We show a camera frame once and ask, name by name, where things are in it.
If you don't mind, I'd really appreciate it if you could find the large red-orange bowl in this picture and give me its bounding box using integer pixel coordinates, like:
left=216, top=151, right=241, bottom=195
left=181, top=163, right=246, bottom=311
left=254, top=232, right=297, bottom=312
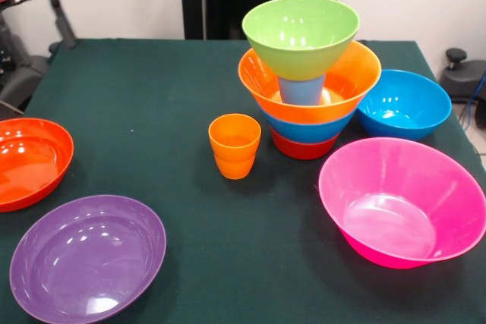
left=0, top=117, right=75, bottom=213

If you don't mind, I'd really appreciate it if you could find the green bowl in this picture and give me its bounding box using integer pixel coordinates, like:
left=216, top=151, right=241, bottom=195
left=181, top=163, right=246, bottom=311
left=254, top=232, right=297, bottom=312
left=241, top=0, right=361, bottom=82

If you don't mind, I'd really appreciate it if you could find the blue cup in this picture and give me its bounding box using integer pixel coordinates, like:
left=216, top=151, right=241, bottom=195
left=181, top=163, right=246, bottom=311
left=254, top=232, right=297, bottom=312
left=278, top=74, right=327, bottom=106

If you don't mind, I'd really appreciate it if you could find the large orange bowl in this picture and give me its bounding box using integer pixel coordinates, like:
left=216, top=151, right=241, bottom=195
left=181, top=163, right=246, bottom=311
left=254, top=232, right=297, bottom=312
left=238, top=41, right=383, bottom=124

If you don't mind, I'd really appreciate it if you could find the blue cone-shaped bowl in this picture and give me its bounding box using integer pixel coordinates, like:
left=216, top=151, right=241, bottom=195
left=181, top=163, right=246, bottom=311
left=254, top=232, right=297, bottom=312
left=261, top=105, right=358, bottom=145

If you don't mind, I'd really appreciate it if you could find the black equipment box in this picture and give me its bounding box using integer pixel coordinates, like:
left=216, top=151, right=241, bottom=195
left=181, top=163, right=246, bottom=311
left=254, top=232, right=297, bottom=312
left=0, top=11, right=17, bottom=73

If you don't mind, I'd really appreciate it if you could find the dark green table cloth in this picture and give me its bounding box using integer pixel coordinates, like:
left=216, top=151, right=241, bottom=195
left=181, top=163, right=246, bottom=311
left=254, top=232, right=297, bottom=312
left=0, top=38, right=486, bottom=324

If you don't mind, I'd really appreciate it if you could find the orange cup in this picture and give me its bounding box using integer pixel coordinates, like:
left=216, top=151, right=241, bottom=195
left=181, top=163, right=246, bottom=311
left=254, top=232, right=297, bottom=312
left=213, top=153, right=257, bottom=181
left=207, top=113, right=262, bottom=164

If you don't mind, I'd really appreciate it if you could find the purple bowl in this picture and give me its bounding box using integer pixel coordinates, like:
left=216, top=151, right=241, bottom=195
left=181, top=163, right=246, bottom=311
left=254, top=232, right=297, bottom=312
left=9, top=194, right=167, bottom=324

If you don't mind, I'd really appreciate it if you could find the small red bowl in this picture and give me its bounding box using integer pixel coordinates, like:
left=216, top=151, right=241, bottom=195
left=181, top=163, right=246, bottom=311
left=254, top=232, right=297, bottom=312
left=270, top=126, right=342, bottom=161

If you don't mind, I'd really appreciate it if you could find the blue round bowl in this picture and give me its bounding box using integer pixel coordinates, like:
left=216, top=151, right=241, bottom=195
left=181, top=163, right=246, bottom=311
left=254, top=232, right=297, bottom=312
left=356, top=69, right=453, bottom=141

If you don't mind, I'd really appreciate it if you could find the pink bowl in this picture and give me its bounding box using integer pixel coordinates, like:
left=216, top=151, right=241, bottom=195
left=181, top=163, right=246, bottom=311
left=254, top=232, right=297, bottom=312
left=317, top=137, right=486, bottom=269

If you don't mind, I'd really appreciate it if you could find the black pedestal foot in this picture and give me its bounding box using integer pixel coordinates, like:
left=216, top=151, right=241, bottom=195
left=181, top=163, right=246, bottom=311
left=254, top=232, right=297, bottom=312
left=439, top=48, right=486, bottom=104
left=0, top=54, right=51, bottom=112

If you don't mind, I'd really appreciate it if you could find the blue cable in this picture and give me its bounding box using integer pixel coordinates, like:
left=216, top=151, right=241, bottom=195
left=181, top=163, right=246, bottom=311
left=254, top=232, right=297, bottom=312
left=460, top=72, right=486, bottom=130

